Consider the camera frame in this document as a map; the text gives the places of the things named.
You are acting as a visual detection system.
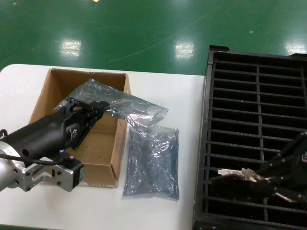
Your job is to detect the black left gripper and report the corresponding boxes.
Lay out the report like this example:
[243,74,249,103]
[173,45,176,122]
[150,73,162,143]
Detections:
[4,97,111,166]

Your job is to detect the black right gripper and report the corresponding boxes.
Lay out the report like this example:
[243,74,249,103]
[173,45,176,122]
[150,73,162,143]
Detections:
[260,131,307,204]

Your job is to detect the grey translucent antistatic bag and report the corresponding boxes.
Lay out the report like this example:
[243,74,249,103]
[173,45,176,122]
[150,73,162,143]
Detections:
[54,78,170,131]

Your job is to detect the open brown cardboard box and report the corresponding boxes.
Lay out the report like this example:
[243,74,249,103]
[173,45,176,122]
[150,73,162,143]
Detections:
[28,68,132,189]

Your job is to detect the black slotted plastic container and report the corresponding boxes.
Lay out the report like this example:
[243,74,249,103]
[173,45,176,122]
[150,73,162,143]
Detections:
[193,45,307,230]

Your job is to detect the crumpled bluish antistatic bag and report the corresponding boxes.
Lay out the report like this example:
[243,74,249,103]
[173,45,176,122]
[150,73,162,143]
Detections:
[122,123,180,201]

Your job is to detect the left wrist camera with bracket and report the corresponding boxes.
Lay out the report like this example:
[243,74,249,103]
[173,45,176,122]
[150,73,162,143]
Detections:
[14,152,85,194]

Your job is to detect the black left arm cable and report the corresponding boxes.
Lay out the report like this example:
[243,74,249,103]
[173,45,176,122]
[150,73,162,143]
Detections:
[0,153,62,166]

